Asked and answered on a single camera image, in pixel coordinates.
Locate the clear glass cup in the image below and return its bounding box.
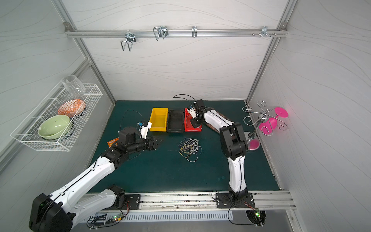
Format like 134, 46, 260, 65
62, 75, 86, 97

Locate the small metal hook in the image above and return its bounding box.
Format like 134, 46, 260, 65
191, 26, 197, 38

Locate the orange patterned bowl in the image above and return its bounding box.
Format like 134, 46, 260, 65
58, 99, 87, 118

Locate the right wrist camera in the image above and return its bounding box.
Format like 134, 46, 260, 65
187, 106, 201, 119

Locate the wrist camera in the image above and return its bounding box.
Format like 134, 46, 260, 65
187, 106, 201, 119
137, 121, 152, 140

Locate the metal loop hook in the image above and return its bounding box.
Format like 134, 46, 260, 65
153, 26, 169, 41

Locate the metal bracket hook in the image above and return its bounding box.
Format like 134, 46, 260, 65
251, 26, 277, 38

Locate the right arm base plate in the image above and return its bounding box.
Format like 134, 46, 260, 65
214, 192, 256, 209

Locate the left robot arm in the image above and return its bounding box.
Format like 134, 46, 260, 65
29, 127, 159, 232

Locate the metal double hook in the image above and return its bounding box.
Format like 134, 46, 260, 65
120, 31, 136, 52

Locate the black plastic bin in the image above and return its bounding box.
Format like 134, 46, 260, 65
167, 109, 185, 133

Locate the silver glass holder stand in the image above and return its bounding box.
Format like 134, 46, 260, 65
242, 100, 289, 152

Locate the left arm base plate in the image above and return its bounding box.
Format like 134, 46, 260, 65
124, 194, 141, 211

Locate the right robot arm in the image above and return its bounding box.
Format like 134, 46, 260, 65
186, 100, 248, 203

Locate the yellow plastic bin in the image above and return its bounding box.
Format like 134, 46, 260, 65
149, 108, 169, 132

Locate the brown chips bag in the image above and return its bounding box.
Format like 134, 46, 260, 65
212, 110, 234, 133

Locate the aluminium rail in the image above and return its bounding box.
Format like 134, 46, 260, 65
57, 190, 298, 215
65, 28, 288, 39

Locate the red plastic bin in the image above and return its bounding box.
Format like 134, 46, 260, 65
184, 108, 202, 132

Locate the cable bundle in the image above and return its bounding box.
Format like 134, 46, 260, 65
170, 137, 203, 163

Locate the aluminium front rail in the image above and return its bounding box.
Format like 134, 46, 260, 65
57, 190, 298, 215

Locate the green bowl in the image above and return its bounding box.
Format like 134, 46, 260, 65
38, 115, 72, 140

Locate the orange snack packet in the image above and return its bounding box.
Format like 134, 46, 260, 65
107, 138, 119, 148

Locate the aluminium top rail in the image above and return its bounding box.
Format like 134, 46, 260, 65
65, 28, 288, 39

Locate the white wire basket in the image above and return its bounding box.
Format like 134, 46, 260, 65
11, 83, 102, 152

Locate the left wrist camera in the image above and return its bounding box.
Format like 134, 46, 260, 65
137, 121, 152, 140

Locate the pink plastic wine glass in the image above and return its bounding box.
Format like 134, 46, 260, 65
247, 107, 289, 151

